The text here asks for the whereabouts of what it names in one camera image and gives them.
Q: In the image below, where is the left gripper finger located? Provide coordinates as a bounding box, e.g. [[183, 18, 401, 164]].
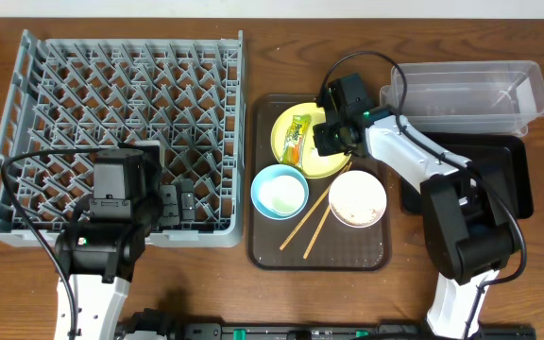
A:
[[178, 178, 196, 221], [160, 185, 180, 226]]

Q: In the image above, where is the green orange snack wrapper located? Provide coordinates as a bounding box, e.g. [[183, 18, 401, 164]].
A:
[[280, 114, 312, 169]]

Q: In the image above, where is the white bowl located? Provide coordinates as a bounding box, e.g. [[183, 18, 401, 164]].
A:
[[328, 170, 387, 229]]

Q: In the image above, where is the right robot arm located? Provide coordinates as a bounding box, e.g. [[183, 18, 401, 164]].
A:
[[313, 107, 527, 339]]

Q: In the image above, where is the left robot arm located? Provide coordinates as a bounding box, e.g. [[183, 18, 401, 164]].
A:
[[55, 141, 196, 339]]

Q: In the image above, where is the grey dishwasher rack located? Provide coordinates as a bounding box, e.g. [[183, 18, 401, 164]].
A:
[[0, 32, 247, 247]]

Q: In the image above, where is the black waste tray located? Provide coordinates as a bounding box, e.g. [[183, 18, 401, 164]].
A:
[[400, 132, 534, 223]]

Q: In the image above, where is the left wooden chopstick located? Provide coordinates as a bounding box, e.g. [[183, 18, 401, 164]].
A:
[[280, 161, 352, 251]]

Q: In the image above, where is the wooden chopstick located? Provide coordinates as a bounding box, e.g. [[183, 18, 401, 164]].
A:
[[280, 161, 352, 251], [302, 205, 331, 260]]

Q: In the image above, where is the yellow plate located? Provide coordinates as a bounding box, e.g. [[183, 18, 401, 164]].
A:
[[270, 102, 350, 179]]

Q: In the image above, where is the light blue bowl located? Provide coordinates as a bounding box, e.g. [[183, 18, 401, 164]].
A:
[[250, 164, 309, 220]]

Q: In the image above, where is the right wooden chopstick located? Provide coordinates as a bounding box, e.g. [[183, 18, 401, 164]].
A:
[[302, 205, 331, 260]]

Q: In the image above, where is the clear plastic bin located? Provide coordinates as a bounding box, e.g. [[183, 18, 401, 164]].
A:
[[380, 60, 544, 137]]

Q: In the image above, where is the left black cable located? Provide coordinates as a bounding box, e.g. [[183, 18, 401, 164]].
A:
[[0, 146, 127, 340]]

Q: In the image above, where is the black cable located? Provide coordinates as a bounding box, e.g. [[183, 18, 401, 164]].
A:
[[0, 146, 127, 340], [317, 50, 528, 340]]

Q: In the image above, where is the right black cable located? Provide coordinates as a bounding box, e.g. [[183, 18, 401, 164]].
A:
[[317, 50, 528, 340]]

